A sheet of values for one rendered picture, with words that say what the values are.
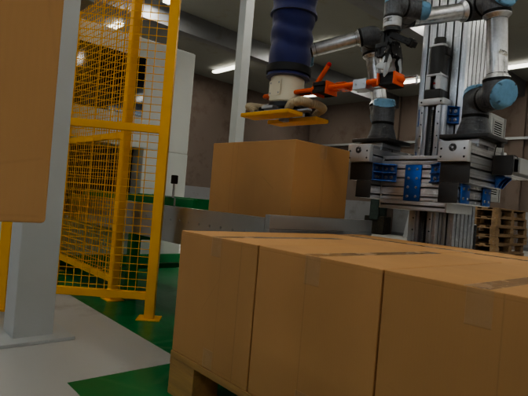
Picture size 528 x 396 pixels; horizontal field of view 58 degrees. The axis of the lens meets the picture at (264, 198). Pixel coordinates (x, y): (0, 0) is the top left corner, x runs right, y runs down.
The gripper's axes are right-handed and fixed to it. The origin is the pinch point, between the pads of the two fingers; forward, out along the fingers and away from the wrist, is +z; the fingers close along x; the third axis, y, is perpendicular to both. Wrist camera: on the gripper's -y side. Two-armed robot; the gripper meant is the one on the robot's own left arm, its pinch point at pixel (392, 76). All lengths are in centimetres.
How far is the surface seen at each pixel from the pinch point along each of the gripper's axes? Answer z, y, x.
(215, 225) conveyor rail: 68, 66, 35
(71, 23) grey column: -15, 98, 96
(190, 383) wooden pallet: 113, 10, 82
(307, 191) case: 49, 36, 7
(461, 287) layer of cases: 66, -73, 81
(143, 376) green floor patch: 120, 39, 82
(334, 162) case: 34, 36, -10
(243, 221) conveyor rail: 64, 46, 35
